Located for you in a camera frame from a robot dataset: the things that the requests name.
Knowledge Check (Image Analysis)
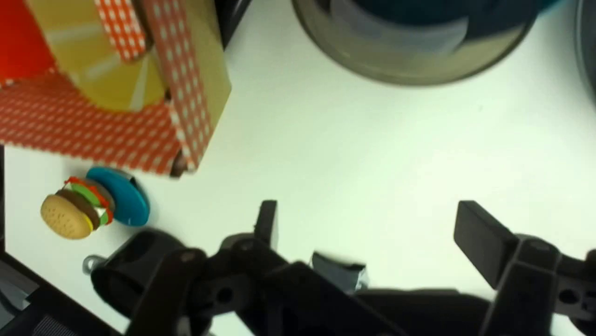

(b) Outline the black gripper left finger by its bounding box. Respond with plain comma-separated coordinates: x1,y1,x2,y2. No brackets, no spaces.
126,199,398,336

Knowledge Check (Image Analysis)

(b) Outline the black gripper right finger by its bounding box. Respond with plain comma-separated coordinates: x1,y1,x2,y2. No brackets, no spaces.
452,199,596,336

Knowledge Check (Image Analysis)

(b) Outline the glass lid with grey handle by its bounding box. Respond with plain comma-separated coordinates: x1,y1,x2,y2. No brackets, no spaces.
290,0,536,85

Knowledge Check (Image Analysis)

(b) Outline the blue toy pot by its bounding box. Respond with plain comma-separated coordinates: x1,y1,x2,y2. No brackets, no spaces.
353,0,556,37

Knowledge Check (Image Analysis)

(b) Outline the small blue toy plate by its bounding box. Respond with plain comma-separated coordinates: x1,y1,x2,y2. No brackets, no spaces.
85,165,150,227

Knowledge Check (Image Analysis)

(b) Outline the toy hamburger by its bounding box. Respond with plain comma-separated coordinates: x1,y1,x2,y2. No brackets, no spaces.
41,175,115,238

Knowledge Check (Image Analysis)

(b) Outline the red checkered cardboard basket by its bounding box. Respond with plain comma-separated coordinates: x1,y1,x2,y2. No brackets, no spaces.
0,0,230,175

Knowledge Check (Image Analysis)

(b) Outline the red toy tomato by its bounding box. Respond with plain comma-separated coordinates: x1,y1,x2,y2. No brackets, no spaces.
0,0,54,83

